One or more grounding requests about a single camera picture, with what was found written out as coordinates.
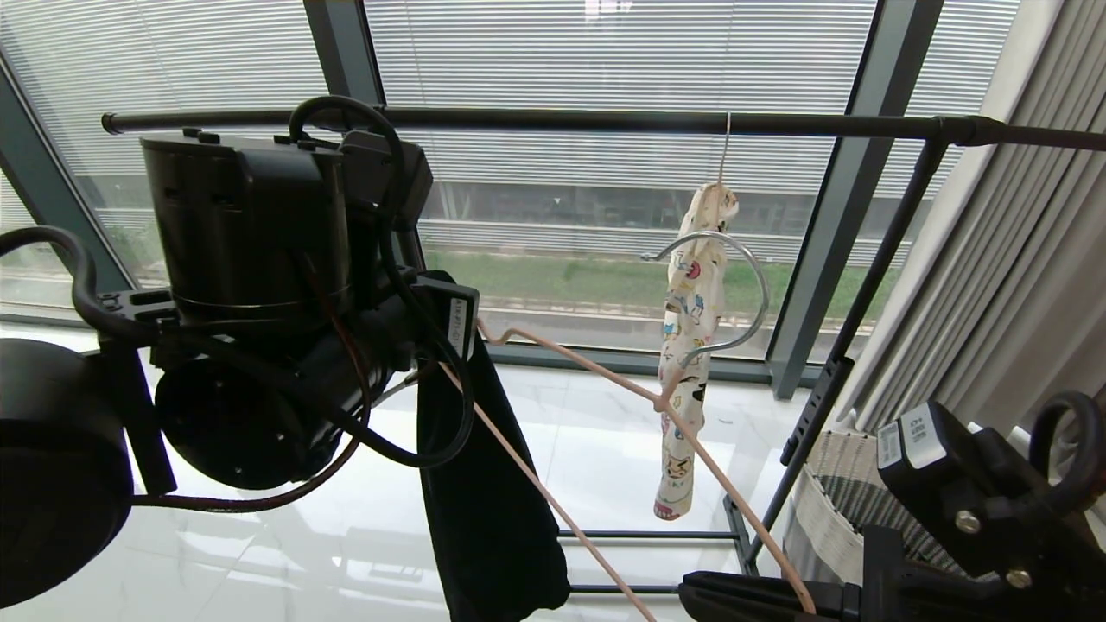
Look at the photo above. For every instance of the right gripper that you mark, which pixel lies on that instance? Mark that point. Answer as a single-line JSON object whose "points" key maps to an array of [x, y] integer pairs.
{"points": [[933, 600]]}

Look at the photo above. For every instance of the cream printed garment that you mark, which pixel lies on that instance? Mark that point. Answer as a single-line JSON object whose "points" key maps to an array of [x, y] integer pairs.
{"points": [[683, 432]]}

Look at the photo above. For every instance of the pink clothes hanger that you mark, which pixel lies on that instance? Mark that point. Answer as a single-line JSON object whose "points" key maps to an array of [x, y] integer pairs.
{"points": [[724, 147], [665, 399]]}

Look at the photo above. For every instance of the black garment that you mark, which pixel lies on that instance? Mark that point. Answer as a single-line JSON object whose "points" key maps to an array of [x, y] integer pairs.
{"points": [[492, 518]]}

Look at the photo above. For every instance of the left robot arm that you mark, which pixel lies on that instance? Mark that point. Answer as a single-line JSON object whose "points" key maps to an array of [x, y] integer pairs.
{"points": [[233, 242]]}

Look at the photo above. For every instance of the white laundry basket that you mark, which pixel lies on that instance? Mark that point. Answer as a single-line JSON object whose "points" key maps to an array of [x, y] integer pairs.
{"points": [[829, 510]]}

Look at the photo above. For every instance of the black clothes rack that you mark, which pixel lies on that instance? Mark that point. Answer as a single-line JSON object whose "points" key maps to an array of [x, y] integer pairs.
{"points": [[562, 119]]}

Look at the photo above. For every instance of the beige curtain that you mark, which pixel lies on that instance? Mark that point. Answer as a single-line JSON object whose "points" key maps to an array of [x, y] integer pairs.
{"points": [[1020, 216]]}

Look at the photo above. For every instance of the window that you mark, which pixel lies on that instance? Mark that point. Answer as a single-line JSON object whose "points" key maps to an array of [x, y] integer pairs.
{"points": [[605, 52]]}

